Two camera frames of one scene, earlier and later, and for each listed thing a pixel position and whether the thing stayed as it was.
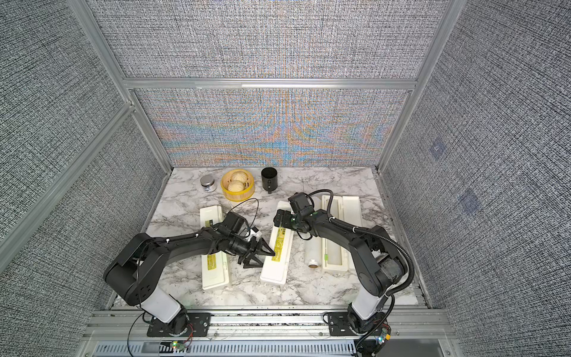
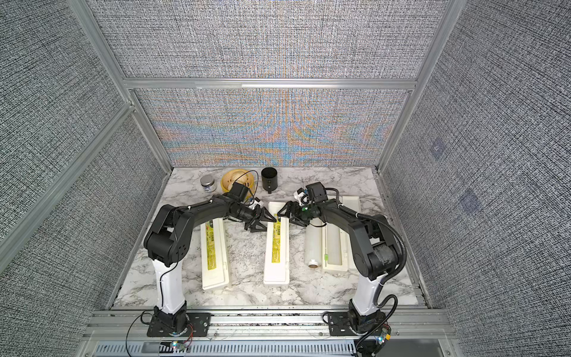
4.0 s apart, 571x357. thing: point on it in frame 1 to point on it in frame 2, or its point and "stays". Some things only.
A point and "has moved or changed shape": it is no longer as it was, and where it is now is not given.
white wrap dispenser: [214, 266] stays
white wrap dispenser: [275, 268] has moved or changed shape
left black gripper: [258, 251] to [259, 216]
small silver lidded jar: [208, 183] stays
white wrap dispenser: [348, 209] stays
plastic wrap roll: [313, 251] stays
